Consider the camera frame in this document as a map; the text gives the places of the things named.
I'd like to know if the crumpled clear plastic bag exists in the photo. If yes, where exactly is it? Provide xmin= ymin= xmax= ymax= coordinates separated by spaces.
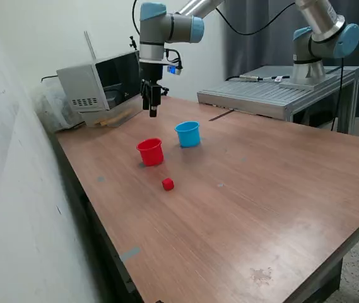
xmin=30 ymin=80 xmax=85 ymax=133

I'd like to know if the dark grey curtain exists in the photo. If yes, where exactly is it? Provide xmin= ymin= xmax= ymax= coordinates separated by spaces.
xmin=223 ymin=0 xmax=359 ymax=130

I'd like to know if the aluminium robot stand table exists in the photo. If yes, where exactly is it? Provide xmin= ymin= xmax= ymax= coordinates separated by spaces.
xmin=197 ymin=65 xmax=359 ymax=135

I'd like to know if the black hanging robot cable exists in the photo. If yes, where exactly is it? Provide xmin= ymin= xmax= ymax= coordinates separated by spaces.
xmin=330 ymin=56 xmax=346 ymax=132

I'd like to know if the blue plastic cup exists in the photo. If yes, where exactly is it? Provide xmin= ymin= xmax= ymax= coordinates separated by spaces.
xmin=174 ymin=121 xmax=201 ymax=148

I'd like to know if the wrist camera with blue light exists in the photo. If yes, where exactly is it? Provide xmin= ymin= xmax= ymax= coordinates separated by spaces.
xmin=165 ymin=62 xmax=183 ymax=76

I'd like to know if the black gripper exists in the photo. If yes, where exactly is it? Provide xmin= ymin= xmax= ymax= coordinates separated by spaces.
xmin=139 ymin=61 xmax=164 ymax=118

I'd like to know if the grey metal edge bracket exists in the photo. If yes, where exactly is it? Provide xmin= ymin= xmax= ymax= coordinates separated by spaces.
xmin=114 ymin=252 xmax=136 ymax=293

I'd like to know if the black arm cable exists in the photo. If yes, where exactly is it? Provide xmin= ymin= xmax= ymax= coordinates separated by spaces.
xmin=131 ymin=0 xmax=297 ymax=36

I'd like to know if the silver microwave oven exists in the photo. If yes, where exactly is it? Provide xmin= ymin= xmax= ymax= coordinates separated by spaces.
xmin=56 ymin=50 xmax=153 ymax=112

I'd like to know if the red plastic cup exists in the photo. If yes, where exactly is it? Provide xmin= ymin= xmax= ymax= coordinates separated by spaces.
xmin=136 ymin=138 xmax=164 ymax=167

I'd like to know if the thin white rod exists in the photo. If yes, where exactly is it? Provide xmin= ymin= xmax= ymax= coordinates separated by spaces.
xmin=83 ymin=30 xmax=97 ymax=61

